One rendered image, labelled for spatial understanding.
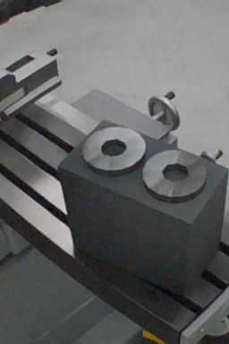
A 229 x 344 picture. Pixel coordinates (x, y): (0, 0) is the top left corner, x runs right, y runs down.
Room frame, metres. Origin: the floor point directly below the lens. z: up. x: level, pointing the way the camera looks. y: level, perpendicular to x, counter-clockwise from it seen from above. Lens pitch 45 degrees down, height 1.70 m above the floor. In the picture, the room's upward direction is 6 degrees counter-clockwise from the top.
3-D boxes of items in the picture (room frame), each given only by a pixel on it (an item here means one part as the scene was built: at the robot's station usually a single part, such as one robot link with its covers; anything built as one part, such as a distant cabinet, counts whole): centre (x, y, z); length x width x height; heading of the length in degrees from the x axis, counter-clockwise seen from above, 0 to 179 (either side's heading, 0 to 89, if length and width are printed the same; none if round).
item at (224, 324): (0.70, -0.20, 0.50); 0.20 x 0.05 x 0.20; 53
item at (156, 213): (0.60, -0.04, 1.03); 0.22 x 0.12 x 0.20; 52
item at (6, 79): (1.05, 0.25, 1.02); 0.12 x 0.06 x 0.04; 41
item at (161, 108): (1.29, -0.13, 0.63); 0.16 x 0.12 x 0.12; 132
